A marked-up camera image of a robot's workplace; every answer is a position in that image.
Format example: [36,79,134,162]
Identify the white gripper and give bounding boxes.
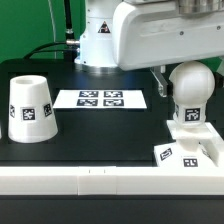
[112,0,224,97]

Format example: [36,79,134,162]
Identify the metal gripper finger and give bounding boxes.
[217,57,224,77]

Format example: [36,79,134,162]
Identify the white lamp bulb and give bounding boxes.
[169,61,215,128]

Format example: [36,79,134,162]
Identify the white lamp base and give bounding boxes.
[154,120,217,168]

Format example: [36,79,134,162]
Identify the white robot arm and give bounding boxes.
[75,0,224,97]

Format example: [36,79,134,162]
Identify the white lamp shade cone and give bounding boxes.
[8,75,58,143]

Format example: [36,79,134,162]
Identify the white marker sheet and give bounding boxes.
[53,90,147,109]

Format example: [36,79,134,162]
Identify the white front fence bar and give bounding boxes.
[0,167,224,196]

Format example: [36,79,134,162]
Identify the black vertical hose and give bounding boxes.
[63,0,75,41]

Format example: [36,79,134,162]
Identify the black cable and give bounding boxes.
[23,39,81,60]

